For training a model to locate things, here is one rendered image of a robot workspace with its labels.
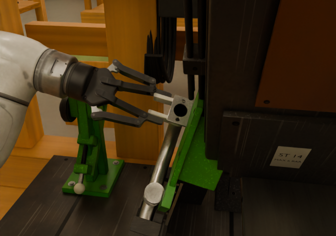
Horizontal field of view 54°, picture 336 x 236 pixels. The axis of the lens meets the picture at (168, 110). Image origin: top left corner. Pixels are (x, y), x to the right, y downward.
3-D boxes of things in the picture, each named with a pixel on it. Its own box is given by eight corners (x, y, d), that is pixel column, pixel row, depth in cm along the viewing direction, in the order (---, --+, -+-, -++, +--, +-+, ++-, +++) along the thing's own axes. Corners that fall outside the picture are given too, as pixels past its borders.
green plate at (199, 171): (205, 215, 61) (247, 122, 51) (162, 201, 61) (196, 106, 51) (208, 176, 71) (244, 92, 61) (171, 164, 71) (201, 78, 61)
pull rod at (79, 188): (83, 197, 82) (80, 178, 79) (72, 195, 83) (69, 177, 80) (91, 182, 87) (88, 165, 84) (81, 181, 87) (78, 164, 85)
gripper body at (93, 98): (59, 91, 61) (105, 106, 61) (76, 52, 64) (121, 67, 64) (68, 103, 69) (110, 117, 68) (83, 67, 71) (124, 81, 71)
